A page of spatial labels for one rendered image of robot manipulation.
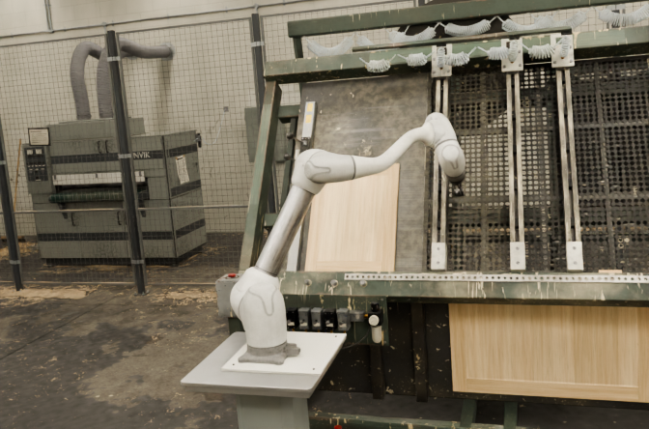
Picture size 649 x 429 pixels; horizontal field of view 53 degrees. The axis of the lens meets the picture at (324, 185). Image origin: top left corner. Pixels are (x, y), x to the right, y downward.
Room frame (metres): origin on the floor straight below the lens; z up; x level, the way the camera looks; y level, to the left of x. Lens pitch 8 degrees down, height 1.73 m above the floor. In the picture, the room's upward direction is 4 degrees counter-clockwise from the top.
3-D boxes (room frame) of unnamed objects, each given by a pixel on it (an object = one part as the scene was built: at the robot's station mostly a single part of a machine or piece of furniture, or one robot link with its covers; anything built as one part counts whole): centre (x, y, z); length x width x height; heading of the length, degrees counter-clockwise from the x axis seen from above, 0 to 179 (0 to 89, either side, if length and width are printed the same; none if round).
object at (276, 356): (2.41, 0.25, 0.79); 0.22 x 0.18 x 0.06; 73
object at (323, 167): (2.57, -0.01, 1.44); 0.18 x 0.14 x 0.13; 111
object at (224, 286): (2.96, 0.46, 0.84); 0.12 x 0.12 x 0.18; 73
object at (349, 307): (2.89, 0.02, 0.69); 0.50 x 0.14 x 0.24; 73
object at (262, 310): (2.43, 0.27, 0.93); 0.18 x 0.16 x 0.22; 21
